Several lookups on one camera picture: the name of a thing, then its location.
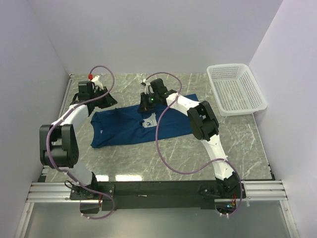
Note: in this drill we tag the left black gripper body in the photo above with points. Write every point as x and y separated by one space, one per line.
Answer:
104 98

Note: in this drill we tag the blue cartoon print t-shirt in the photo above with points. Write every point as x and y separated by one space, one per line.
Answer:
125 126

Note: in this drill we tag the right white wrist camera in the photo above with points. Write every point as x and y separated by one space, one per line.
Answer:
147 86

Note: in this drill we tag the white plastic perforated basket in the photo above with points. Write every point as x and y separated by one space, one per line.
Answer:
235 89

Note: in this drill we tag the aluminium frame rail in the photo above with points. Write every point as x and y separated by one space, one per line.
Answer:
265 190

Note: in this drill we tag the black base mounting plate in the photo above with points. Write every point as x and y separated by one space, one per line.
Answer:
156 194

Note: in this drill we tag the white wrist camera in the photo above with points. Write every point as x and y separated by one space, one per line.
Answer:
96 80
147 86

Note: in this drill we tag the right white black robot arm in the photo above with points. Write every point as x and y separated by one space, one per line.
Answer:
205 128

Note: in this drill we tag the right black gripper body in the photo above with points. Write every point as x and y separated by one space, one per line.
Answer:
145 105

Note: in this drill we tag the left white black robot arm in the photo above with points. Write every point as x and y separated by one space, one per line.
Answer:
58 144

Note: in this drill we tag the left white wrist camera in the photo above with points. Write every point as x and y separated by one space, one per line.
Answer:
96 80

